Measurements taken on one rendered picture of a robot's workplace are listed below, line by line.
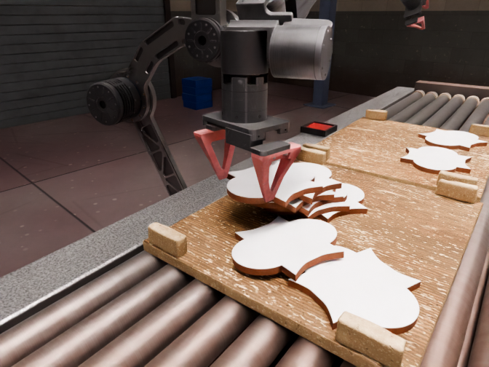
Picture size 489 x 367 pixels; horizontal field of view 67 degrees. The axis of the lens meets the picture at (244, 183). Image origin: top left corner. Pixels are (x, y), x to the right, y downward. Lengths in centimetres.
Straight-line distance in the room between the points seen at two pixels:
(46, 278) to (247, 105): 33
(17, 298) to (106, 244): 13
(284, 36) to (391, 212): 33
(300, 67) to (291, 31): 4
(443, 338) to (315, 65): 31
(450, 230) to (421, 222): 4
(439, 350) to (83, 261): 43
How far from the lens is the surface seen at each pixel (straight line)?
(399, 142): 97
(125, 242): 57
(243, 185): 52
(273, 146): 44
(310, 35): 42
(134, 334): 42
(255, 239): 49
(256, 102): 45
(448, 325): 47
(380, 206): 63
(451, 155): 89
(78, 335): 44
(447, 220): 63
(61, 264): 56
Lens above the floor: 121
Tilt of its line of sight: 24 degrees down
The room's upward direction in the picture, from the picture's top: straight up
